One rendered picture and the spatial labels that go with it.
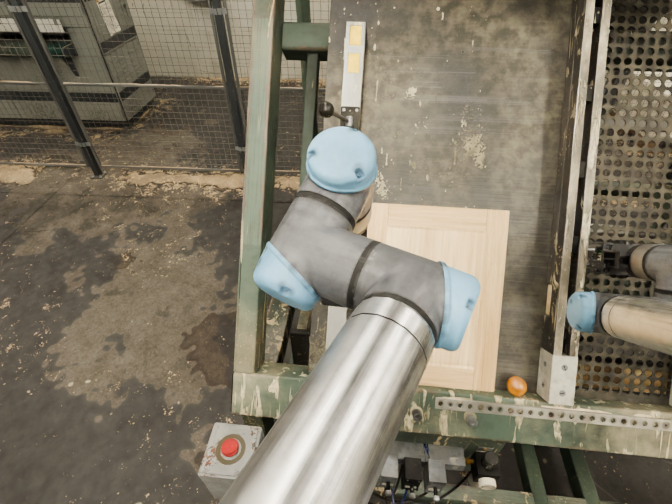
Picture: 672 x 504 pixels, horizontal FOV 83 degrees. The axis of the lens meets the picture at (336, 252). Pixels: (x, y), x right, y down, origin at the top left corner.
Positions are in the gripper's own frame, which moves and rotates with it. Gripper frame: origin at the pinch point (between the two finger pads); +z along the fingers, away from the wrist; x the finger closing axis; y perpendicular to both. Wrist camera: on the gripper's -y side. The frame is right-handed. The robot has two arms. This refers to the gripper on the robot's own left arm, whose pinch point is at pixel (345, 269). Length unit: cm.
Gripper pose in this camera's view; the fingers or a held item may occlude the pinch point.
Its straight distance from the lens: 72.0
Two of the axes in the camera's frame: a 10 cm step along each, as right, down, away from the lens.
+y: 0.8, -9.4, 3.3
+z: 0.4, 3.3, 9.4
